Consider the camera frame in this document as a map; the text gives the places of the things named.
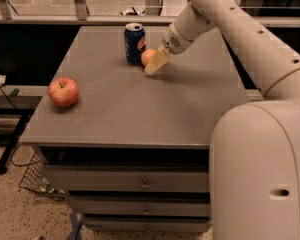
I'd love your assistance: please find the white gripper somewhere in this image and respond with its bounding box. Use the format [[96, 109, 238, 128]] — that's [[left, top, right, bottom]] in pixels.
[[144, 23, 192, 75]]

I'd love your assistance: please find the orange fruit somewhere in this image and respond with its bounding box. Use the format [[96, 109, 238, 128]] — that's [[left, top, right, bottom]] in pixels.
[[141, 49, 155, 67]]

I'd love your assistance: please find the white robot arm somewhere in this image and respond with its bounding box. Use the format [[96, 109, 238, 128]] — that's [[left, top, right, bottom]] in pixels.
[[145, 0, 300, 240]]

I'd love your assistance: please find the blue pepsi can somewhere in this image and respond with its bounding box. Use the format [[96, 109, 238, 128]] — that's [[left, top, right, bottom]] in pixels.
[[124, 23, 146, 65]]

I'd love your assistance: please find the metal window railing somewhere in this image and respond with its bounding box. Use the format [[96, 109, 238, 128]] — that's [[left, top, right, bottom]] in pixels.
[[0, 0, 300, 27]]

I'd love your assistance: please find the grey drawer cabinet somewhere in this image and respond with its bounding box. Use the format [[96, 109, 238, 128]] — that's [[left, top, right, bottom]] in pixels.
[[19, 25, 251, 234]]

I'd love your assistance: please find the red apple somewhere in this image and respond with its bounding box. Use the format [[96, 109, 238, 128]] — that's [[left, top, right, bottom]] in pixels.
[[48, 78, 79, 107]]

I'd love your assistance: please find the black table leg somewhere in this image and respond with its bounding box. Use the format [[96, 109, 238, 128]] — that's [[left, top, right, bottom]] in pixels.
[[0, 115, 29, 175]]

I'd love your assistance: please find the top grey drawer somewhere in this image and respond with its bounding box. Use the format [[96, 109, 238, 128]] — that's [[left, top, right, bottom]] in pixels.
[[42, 165, 209, 193]]

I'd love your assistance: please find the grey drawer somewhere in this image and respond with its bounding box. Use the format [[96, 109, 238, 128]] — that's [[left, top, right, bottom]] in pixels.
[[67, 196, 211, 217], [42, 165, 209, 193], [84, 216, 211, 233]]

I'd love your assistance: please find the middle grey drawer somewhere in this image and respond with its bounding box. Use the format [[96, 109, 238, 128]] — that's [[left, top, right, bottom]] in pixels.
[[67, 196, 211, 217]]

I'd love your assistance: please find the bottom grey drawer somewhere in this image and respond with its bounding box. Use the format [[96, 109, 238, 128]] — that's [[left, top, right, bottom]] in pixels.
[[84, 216, 211, 233]]

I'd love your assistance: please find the black wire basket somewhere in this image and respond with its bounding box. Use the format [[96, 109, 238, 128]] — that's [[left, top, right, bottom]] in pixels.
[[19, 154, 65, 200]]

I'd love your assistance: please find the black cable on floor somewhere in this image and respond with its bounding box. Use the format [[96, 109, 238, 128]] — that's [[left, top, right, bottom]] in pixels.
[[10, 143, 42, 168]]

